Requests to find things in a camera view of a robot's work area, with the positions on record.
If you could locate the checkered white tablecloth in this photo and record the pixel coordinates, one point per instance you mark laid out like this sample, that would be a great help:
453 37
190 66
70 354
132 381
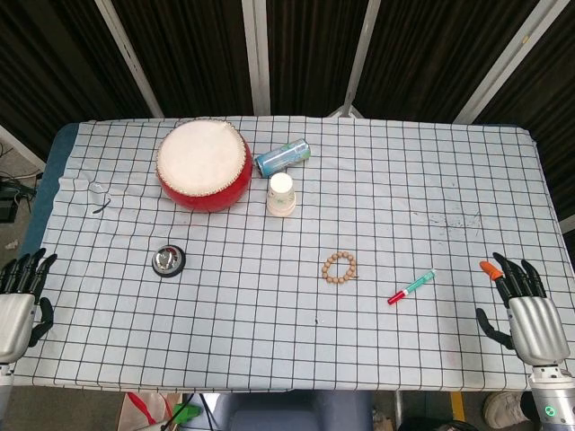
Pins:
287 269

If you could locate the green plastic object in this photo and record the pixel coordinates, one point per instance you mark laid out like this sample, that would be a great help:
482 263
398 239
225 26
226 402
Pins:
186 413

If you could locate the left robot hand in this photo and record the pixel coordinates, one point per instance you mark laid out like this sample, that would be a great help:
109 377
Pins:
15 314

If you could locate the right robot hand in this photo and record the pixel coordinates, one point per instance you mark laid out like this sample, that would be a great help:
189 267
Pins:
534 321

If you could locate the white paper cup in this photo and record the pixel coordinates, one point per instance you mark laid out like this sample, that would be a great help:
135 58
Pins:
281 195

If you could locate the white sneaker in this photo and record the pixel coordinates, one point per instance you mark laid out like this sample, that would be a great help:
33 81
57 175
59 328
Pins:
503 409

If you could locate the red white bag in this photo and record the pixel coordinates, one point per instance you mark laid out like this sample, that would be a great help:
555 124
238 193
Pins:
141 410

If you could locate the red drum white skin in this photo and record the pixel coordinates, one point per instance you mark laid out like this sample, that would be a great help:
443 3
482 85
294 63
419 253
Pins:
203 164

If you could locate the blue green drink can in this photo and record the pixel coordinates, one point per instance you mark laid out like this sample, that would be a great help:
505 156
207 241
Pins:
283 156

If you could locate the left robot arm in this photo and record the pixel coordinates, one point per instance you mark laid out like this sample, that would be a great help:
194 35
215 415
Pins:
3 390

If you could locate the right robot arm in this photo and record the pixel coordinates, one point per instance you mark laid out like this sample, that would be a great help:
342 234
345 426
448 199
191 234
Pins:
551 397

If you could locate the blue chair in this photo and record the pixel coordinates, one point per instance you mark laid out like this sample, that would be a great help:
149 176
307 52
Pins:
296 410

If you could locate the red green marker pen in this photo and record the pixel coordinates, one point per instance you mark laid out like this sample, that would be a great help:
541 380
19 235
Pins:
411 286

